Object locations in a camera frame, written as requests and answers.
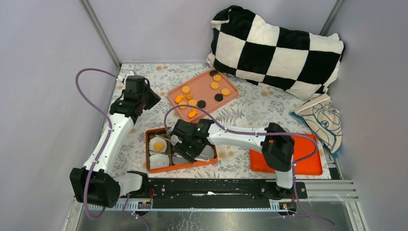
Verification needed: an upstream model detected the yellow round biscuit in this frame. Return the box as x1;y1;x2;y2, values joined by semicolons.
213;74;222;82
178;101;188;109
221;88;230;96
188;99;197;106
210;81;219;90
181;86;191;94
153;141;166;152

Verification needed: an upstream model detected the orange cookie box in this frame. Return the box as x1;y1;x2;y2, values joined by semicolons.
145;128;218;173

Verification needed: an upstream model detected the pink cookie tray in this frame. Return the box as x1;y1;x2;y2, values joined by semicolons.
167;69;239;113

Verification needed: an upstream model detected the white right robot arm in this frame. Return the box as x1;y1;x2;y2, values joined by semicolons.
166;119;295;198

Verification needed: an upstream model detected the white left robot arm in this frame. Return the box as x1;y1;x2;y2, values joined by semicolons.
70;76;161;208

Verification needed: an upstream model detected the orange fish cookie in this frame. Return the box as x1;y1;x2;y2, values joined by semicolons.
188;108;198;118
175;94;185;104

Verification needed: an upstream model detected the white paper cup liner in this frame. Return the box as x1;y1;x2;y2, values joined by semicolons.
149;137;167;155
172;156;189;165
197;145;215;161
149;154;170;169

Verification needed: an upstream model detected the swirl butter cookie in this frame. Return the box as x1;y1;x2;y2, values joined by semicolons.
185;93;194;101

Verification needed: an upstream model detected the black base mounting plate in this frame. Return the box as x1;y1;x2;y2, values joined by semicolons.
130;178;308;209

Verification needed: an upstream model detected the black sandwich cookie tilted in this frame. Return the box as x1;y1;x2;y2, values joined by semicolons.
209;70;218;76

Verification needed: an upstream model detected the orange box lid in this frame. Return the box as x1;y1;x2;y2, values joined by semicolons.
250;136;323;176

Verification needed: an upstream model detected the beige blue printed cloth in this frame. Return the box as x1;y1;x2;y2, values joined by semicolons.
290;94;342;158

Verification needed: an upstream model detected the black white checkered pillow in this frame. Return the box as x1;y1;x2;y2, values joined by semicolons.
206;5;345;101

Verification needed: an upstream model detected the aluminium frame rail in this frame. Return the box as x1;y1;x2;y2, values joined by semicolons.
65;178;370;231

